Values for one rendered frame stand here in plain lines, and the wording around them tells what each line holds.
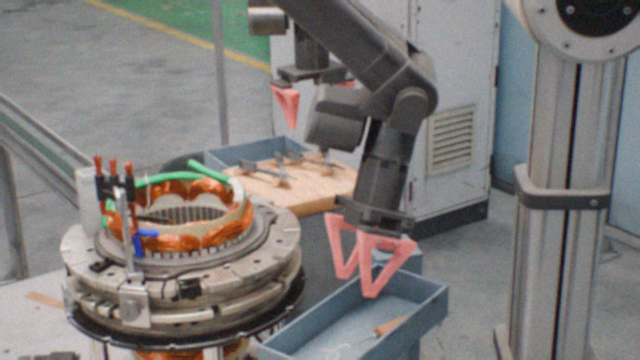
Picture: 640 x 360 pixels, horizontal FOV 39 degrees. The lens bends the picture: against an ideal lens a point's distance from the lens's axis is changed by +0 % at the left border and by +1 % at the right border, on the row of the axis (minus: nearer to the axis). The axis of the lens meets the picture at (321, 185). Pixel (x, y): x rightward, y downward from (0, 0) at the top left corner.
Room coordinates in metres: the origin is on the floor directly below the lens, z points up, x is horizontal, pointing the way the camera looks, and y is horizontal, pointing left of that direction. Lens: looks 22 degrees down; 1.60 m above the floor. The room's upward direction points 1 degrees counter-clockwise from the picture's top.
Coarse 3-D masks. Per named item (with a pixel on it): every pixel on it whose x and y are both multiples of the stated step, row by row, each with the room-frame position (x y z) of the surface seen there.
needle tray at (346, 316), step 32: (352, 288) 1.00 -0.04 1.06; (384, 288) 1.05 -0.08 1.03; (416, 288) 1.02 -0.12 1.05; (448, 288) 0.99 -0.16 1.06; (320, 320) 0.95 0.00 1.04; (352, 320) 0.98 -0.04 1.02; (384, 320) 0.97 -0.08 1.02; (416, 320) 0.93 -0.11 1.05; (288, 352) 0.90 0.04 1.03; (320, 352) 0.90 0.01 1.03; (352, 352) 0.90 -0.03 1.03; (384, 352) 0.87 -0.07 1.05
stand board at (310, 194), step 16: (320, 160) 1.45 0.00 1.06; (336, 160) 1.45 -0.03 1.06; (240, 176) 1.38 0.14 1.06; (256, 176) 1.38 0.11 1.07; (304, 176) 1.38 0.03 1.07; (336, 176) 1.37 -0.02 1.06; (352, 176) 1.37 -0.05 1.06; (256, 192) 1.31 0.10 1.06; (272, 192) 1.31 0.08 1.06; (288, 192) 1.31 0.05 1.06; (304, 192) 1.31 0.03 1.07; (320, 192) 1.30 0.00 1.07; (336, 192) 1.30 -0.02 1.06; (352, 192) 1.31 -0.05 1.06; (288, 208) 1.25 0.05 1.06; (304, 208) 1.26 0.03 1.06; (320, 208) 1.28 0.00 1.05; (336, 208) 1.29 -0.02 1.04
